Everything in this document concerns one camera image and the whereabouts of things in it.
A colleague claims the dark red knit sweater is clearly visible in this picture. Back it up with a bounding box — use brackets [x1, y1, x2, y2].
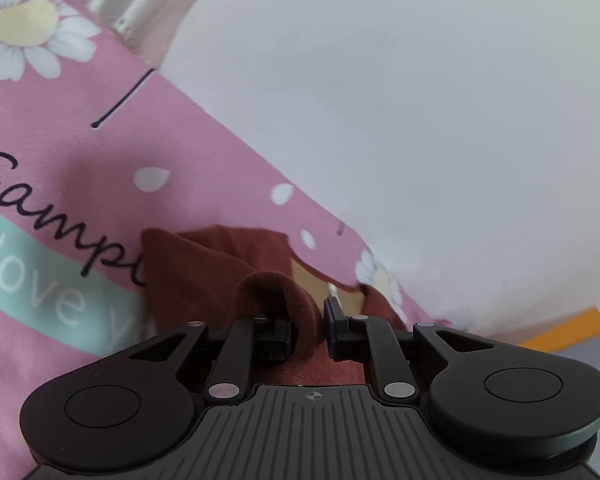
[140, 224, 412, 387]

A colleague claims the orange and grey box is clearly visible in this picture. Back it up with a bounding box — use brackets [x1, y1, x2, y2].
[519, 307, 600, 473]

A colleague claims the pink floral bed sheet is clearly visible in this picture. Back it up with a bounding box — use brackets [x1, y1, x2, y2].
[0, 0, 427, 479]

